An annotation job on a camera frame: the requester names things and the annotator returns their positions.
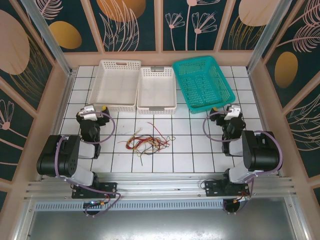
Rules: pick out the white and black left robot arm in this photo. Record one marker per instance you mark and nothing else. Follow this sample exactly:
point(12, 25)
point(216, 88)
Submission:
point(62, 157)

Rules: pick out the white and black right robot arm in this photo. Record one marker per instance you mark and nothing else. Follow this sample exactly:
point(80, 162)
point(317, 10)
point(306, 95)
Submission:
point(262, 152)

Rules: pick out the large white plastic basket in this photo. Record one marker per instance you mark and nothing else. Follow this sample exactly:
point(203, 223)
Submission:
point(112, 85)

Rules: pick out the teal plastic basket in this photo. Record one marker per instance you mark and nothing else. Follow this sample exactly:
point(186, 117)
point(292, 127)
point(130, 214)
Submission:
point(203, 85)

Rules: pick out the yellow power connector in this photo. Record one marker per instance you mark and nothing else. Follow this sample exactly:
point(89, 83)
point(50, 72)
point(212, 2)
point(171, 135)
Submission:
point(238, 199)
point(102, 203)

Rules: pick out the grey metal sheet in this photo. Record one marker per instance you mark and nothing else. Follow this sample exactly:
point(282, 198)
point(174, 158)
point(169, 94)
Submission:
point(162, 225)

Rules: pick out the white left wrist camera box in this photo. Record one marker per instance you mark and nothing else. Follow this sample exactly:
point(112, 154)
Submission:
point(88, 112)

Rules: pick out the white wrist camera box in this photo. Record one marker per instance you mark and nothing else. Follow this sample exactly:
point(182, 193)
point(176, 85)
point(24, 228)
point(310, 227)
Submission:
point(232, 112)
point(88, 112)

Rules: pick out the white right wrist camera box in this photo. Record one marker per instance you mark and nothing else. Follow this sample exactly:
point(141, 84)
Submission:
point(232, 112)

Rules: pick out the aluminium side rail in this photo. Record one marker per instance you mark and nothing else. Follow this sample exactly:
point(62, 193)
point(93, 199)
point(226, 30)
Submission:
point(258, 100)
point(57, 125)

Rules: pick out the aluminium frame post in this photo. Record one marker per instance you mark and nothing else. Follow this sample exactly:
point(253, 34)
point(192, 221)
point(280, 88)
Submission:
point(268, 37)
point(51, 37)

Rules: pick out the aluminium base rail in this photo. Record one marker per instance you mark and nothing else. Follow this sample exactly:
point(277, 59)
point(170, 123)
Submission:
point(162, 185)

